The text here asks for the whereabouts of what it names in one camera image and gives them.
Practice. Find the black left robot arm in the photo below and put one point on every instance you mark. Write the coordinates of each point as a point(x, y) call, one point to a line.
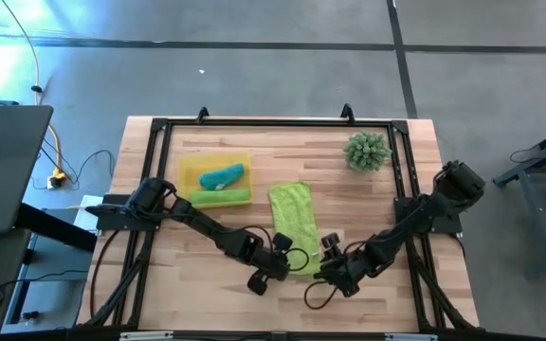
point(206, 227)

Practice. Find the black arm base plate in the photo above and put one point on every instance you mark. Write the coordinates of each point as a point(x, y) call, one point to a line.
point(450, 226)
point(112, 221)

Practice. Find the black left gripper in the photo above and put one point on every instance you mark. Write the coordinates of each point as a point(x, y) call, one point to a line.
point(270, 264)

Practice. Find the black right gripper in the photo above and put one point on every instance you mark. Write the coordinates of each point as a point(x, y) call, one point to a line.
point(344, 271)

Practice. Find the black frame clamp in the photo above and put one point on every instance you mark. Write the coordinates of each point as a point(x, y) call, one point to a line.
point(202, 114)
point(347, 113)

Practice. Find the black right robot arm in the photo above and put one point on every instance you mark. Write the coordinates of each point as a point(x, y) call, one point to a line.
point(420, 213)

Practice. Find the yellow translucent plastic basket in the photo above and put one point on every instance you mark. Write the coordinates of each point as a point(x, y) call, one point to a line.
point(187, 166)

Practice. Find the black side desk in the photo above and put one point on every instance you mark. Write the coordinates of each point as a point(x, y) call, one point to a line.
point(7, 256)

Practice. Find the lime green microfiber towel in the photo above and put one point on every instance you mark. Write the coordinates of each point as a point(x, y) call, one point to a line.
point(294, 213)

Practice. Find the silver edge bracket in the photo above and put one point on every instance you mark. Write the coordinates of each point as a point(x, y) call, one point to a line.
point(410, 337)
point(146, 336)

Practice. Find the teal microfiber towel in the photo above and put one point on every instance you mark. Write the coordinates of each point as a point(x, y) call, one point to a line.
point(221, 177)

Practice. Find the potted green succulent plant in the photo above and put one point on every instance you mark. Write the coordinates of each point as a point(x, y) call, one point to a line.
point(367, 151)

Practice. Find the gray metal desk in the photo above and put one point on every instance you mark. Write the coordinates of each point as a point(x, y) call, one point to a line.
point(536, 218)

